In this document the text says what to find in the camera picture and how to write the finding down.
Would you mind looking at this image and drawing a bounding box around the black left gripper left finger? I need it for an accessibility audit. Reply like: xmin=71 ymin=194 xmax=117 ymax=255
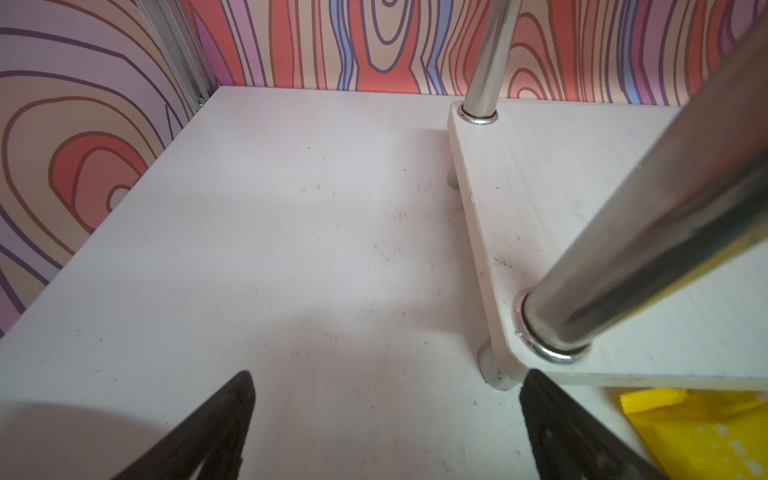
xmin=116 ymin=370 xmax=256 ymax=479

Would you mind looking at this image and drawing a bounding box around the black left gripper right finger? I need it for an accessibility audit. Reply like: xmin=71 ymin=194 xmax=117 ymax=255
xmin=519 ymin=369 xmax=667 ymax=479

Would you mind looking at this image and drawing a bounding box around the yellow spaghetti bag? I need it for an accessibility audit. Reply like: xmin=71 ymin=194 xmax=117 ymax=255
xmin=620 ymin=389 xmax=767 ymax=479

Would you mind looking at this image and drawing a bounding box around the white two-tier shelf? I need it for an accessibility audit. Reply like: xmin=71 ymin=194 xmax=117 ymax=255
xmin=448 ymin=1 xmax=767 ymax=391

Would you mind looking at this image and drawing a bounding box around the aluminium frame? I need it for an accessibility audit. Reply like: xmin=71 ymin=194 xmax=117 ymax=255
xmin=136 ymin=0 xmax=218 ymax=113

